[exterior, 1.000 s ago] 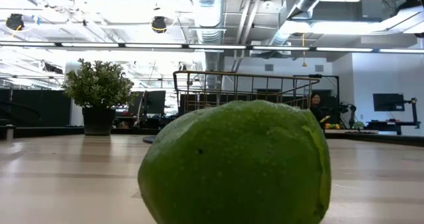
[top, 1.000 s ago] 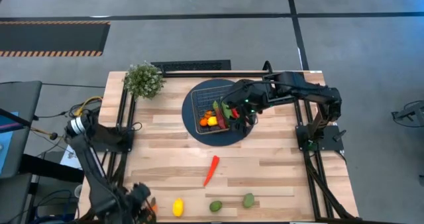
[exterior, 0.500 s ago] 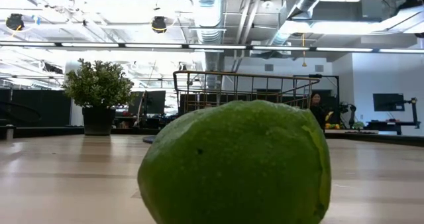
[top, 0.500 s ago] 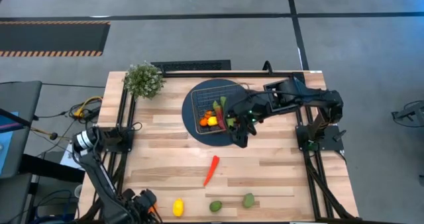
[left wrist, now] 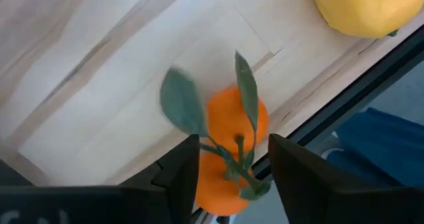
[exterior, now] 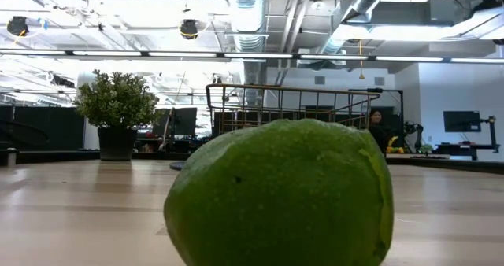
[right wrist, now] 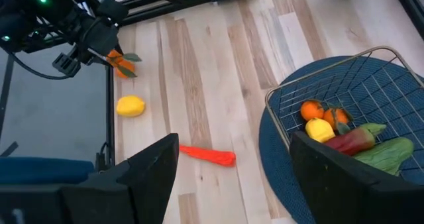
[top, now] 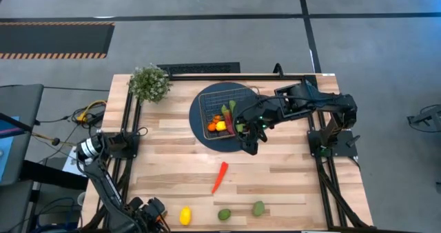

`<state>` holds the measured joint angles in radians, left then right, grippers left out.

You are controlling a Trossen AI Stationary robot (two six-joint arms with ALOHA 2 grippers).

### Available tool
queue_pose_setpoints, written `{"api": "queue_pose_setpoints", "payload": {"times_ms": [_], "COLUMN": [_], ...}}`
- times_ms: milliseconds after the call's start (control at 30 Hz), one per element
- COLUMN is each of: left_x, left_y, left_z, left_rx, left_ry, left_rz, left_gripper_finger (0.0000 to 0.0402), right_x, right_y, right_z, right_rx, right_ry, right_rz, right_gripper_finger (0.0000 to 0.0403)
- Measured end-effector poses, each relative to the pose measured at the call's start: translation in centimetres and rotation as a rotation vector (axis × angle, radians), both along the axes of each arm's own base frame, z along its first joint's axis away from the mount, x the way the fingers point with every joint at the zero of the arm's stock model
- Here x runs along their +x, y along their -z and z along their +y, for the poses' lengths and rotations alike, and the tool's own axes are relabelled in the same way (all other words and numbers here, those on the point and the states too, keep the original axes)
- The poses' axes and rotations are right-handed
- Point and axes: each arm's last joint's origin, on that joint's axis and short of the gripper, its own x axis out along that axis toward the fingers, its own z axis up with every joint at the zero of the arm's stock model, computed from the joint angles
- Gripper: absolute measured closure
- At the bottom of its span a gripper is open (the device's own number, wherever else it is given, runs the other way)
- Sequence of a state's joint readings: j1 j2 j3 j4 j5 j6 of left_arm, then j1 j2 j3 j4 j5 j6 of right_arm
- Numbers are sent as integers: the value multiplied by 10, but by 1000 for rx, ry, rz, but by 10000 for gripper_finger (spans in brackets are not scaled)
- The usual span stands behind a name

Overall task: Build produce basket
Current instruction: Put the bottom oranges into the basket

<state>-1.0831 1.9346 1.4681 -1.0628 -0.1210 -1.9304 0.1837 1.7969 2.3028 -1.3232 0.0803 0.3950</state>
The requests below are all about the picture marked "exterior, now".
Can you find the black round hanging speaker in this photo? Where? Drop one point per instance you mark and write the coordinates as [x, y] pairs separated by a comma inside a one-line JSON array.
[[189, 29], [17, 26]]

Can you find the yellow toy fruit pile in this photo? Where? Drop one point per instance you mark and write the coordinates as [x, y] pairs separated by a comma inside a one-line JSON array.
[[395, 146]]

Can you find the long ceiling light strip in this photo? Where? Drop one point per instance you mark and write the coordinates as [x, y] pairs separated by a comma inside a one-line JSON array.
[[256, 55]]

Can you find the person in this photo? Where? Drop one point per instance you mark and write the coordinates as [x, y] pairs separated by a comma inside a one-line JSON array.
[[377, 130]]

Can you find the black computer monitor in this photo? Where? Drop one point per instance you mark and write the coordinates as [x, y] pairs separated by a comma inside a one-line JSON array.
[[185, 120], [161, 122], [461, 121]]

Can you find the green potted plant black pot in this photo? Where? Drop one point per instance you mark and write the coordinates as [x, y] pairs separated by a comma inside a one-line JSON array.
[[118, 100]]

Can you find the small black robot arm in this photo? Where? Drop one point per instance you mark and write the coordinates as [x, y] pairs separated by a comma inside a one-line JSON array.
[[417, 129]]

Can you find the green lime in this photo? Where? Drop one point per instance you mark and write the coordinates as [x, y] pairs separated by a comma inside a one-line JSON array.
[[275, 199]]

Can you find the black office partition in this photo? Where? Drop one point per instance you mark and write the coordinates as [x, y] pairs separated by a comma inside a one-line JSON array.
[[59, 124]]

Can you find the yellow hanging pendant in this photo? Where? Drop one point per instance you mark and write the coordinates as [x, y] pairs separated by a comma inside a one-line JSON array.
[[361, 76]]

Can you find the small grey metal post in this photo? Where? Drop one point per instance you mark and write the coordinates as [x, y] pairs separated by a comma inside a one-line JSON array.
[[12, 157]]

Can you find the ribbed silver air duct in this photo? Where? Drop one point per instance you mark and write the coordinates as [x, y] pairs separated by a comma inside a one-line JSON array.
[[248, 18]]

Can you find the grey wall vent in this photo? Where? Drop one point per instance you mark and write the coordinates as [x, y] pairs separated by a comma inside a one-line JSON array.
[[320, 80], [379, 81]]

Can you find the dark office desk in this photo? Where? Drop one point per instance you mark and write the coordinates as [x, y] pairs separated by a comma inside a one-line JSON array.
[[468, 147]]

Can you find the round blue woven mat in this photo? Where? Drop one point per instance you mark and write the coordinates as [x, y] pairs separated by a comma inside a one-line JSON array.
[[179, 165]]

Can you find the blue monitor stand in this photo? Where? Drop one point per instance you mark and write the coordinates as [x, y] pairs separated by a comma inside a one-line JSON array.
[[492, 132]]

